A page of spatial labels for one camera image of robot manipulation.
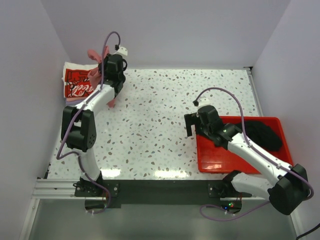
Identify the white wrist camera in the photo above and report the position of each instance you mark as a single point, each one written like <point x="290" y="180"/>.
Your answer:
<point x="201" y="102"/>
<point x="121" y="50"/>

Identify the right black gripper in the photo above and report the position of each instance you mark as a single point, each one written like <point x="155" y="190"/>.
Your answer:
<point x="191" y="119"/>

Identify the red plastic tray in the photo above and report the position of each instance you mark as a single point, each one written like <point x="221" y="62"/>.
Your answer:
<point x="217" y="160"/>

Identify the folded lavender shirt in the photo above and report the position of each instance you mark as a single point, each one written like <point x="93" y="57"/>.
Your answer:
<point x="72" y="102"/>

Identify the pink t shirt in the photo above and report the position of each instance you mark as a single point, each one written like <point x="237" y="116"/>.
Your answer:
<point x="94" y="76"/>

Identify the folded red print white shirt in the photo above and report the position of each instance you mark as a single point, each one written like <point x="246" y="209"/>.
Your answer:
<point x="75" y="80"/>

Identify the black t shirt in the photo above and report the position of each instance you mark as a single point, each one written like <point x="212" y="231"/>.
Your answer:
<point x="262" y="135"/>

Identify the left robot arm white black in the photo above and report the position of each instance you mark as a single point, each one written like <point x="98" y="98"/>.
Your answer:
<point x="78" y="127"/>

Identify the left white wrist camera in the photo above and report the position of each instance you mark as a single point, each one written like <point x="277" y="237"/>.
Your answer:
<point x="121" y="50"/>

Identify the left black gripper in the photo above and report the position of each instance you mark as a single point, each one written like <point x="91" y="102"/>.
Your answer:
<point x="106" y="59"/>

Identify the folded light pink shirt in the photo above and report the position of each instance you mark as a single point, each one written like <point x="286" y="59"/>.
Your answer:
<point x="71" y="99"/>

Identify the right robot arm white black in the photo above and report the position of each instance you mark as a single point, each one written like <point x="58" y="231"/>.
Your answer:
<point x="282" y="185"/>

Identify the aluminium frame rail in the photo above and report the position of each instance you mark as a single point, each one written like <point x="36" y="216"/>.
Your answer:
<point x="55" y="188"/>

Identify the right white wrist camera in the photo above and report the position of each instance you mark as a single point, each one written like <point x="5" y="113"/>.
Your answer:
<point x="201" y="102"/>

